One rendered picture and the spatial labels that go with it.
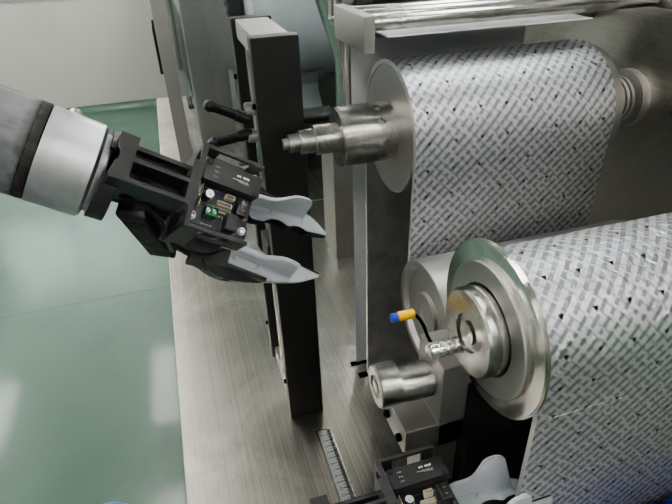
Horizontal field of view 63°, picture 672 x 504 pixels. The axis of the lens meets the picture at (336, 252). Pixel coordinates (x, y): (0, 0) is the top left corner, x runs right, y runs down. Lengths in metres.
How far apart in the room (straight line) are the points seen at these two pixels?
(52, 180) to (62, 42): 5.51
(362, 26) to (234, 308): 0.66
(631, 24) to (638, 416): 0.47
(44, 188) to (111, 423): 1.83
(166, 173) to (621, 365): 0.37
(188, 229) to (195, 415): 0.50
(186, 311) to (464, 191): 0.66
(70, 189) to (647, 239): 0.44
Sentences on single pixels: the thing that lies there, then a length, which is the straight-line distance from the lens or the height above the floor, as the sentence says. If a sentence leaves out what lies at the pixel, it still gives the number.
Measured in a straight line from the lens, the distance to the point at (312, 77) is 1.34.
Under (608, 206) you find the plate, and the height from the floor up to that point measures 1.19.
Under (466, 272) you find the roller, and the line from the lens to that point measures 0.46.
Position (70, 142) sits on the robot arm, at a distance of 0.43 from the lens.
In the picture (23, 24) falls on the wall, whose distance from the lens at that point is 5.96.
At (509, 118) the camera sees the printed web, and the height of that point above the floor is 1.36.
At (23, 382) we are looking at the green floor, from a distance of 2.56.
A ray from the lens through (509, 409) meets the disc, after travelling 0.47.
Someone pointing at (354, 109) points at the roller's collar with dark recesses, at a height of 1.37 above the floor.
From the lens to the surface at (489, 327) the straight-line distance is 0.42.
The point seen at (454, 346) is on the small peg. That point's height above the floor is 1.23.
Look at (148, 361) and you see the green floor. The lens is 2.43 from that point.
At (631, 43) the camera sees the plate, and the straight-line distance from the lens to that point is 0.79.
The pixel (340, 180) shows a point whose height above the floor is 1.09.
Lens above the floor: 1.54
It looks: 31 degrees down
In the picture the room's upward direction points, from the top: 2 degrees counter-clockwise
